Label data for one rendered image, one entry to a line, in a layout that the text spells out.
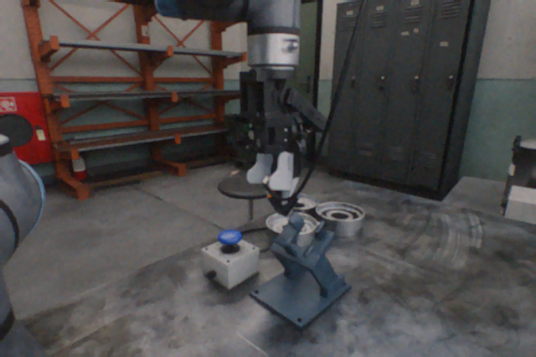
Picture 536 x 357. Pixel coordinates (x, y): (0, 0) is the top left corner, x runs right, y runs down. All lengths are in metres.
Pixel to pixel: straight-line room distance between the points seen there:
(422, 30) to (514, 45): 0.81
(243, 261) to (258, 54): 0.31
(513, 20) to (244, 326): 3.58
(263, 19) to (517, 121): 3.40
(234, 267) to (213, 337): 0.11
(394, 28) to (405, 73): 0.43
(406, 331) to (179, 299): 0.32
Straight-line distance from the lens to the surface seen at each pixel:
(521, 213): 1.27
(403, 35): 3.48
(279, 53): 0.46
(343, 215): 0.75
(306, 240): 0.62
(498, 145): 3.78
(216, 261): 0.53
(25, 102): 3.94
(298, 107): 0.50
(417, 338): 0.50
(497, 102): 3.75
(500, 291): 0.65
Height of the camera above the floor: 1.12
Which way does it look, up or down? 17 degrees down
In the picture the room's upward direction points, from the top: straight up
